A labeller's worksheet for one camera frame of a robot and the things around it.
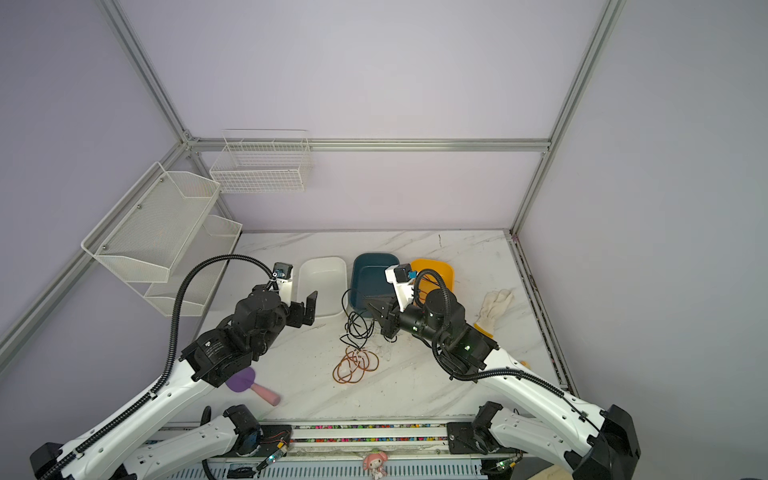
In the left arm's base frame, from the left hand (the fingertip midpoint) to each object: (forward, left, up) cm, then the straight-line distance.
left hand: (294, 291), depth 71 cm
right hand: (-6, -17, +5) cm, 19 cm away
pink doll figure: (-32, -20, -23) cm, 44 cm away
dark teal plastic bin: (+22, -16, -25) cm, 37 cm away
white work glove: (+12, -58, -25) cm, 65 cm away
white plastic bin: (+23, -1, -25) cm, 34 cm away
